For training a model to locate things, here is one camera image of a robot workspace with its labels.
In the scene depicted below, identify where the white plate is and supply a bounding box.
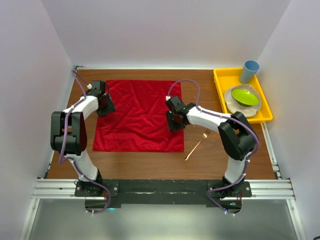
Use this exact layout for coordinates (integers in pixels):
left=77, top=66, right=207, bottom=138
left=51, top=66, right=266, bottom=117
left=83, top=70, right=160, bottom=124
left=224, top=84, right=262, bottom=118

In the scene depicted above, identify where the green bowl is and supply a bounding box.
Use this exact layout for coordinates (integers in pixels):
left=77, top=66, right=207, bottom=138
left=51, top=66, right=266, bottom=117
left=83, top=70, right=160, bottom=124
left=231, top=89, right=260, bottom=106

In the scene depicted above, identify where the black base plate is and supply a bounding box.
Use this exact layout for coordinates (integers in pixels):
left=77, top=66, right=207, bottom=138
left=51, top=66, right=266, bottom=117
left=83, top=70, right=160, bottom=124
left=74, top=178, right=252, bottom=210

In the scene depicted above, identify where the aluminium frame rail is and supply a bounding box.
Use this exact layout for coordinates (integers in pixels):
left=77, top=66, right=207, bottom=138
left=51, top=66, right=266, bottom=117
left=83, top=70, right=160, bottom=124
left=31, top=179, right=296, bottom=200

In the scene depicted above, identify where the copper fork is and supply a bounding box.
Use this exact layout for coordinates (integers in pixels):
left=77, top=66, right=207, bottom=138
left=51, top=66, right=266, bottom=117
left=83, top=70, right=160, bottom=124
left=184, top=129, right=211, bottom=161

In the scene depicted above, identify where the blue plastic cup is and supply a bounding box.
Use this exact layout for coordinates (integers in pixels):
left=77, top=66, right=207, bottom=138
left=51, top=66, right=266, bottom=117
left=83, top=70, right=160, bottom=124
left=239, top=60, right=260, bottom=84

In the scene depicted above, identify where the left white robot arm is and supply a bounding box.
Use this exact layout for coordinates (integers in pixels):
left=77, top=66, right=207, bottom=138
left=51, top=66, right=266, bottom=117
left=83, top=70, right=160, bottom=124
left=50, top=80, right=116, bottom=196

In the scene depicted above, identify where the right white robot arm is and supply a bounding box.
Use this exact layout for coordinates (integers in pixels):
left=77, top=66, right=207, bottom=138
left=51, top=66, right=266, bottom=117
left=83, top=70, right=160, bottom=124
left=165, top=95, right=259, bottom=197

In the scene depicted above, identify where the red cloth napkin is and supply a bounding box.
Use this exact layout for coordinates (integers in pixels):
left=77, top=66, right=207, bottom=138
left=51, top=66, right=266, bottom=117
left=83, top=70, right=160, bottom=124
left=92, top=79, right=185, bottom=153

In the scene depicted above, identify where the yellow plastic tray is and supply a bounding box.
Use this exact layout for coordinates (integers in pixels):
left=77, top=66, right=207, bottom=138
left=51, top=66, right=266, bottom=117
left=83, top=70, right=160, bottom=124
left=213, top=67, right=273, bottom=124

